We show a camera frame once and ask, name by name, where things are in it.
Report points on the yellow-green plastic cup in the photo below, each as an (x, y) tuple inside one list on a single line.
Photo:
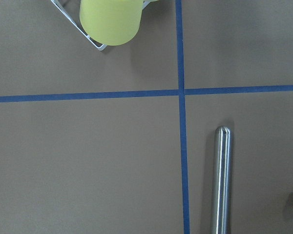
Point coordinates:
[(110, 22)]

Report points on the stainless steel muddler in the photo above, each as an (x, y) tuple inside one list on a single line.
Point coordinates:
[(220, 215)]

